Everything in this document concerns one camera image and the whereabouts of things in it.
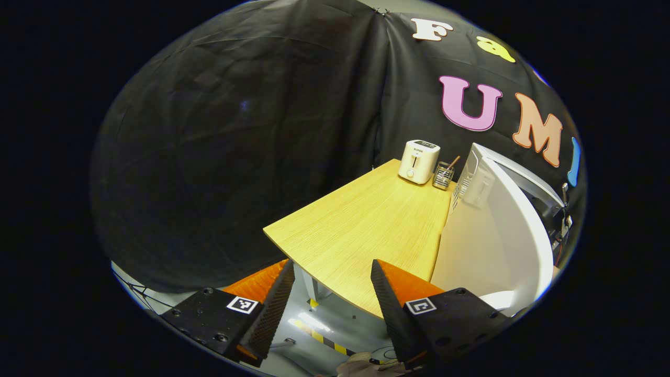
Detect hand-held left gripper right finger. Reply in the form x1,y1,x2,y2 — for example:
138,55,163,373
370,258,512,370

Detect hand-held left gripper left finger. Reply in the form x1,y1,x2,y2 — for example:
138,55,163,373
160,258,297,367

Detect white microwave oven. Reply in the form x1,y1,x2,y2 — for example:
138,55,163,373
430,142,576,317

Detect white table leg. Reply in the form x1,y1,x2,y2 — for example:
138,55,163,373
301,264,336,305

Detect yellow black floor tape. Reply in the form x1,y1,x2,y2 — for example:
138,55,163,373
291,318,358,358

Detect person's beige shoe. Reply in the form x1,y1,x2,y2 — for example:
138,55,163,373
335,352,414,377

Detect clear utensil holder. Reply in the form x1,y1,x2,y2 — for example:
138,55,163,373
432,156,462,190

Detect white toaster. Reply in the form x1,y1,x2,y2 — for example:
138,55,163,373
398,139,441,185

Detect black backdrop cloth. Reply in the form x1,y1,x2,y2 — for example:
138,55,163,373
89,0,587,294

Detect black floor cable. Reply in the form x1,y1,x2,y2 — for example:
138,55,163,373
111,266,174,311

